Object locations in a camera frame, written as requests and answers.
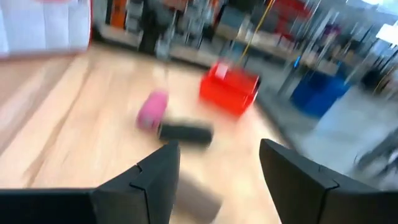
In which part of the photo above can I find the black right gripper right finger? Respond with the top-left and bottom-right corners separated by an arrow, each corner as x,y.
259,138 -> 398,224

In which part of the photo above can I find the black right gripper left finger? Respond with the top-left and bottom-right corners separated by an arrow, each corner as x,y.
0,140 -> 181,224

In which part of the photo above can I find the tan bandage roll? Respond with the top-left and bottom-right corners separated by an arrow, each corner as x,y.
172,172 -> 224,224

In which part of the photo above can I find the blue storage bin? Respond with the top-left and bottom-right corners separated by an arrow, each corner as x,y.
290,70 -> 353,119

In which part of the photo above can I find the red plastic basket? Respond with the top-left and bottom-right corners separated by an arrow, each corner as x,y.
198,60 -> 261,118

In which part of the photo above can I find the black bandage roll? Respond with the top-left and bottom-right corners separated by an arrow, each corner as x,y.
158,120 -> 215,147

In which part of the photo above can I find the pink bandage roll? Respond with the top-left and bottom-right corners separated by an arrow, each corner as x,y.
135,89 -> 170,132

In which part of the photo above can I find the metal rack with red bins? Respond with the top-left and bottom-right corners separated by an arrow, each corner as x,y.
269,0 -> 312,39

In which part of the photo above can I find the shelf with orange parts bins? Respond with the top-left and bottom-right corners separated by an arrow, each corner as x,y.
93,0 -> 224,68

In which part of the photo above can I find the red white first aid kit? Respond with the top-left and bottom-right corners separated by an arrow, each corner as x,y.
0,0 -> 94,59

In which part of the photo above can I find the yellow hanging cable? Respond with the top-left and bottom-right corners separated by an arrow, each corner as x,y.
240,0 -> 276,63

